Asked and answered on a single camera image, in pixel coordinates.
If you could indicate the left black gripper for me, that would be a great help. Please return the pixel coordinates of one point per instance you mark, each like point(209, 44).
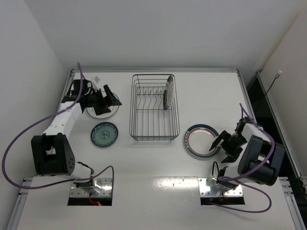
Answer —
point(100, 100)

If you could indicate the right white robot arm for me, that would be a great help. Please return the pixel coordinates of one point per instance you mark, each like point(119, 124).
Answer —
point(260, 156)

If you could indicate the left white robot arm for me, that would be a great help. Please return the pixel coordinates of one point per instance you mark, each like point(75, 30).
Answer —
point(52, 153)

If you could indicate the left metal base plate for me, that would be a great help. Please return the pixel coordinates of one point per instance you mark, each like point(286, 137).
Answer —
point(103, 187)

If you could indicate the teal blue floral plate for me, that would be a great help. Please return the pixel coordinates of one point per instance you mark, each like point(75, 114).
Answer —
point(104, 134)

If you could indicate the aluminium frame rail right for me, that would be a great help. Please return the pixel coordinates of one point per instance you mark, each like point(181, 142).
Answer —
point(286, 101)

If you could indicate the clear glass patterned plate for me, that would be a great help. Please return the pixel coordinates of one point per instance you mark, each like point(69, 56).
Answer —
point(114, 109)

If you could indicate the metal wire dish rack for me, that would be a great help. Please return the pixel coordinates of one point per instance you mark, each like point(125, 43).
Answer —
point(149, 122)

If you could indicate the black cable white connector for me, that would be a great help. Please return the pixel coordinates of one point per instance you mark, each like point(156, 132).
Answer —
point(277, 75)

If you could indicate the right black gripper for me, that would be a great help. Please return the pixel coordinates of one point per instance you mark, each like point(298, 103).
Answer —
point(229, 144)

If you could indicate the metal base plate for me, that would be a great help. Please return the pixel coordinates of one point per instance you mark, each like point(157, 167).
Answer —
point(103, 187)
point(209, 188)

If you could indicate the white plate green rim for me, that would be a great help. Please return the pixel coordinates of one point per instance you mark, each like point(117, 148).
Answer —
point(168, 95)
point(198, 140)

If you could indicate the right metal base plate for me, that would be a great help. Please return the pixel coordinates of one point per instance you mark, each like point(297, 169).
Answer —
point(209, 188)

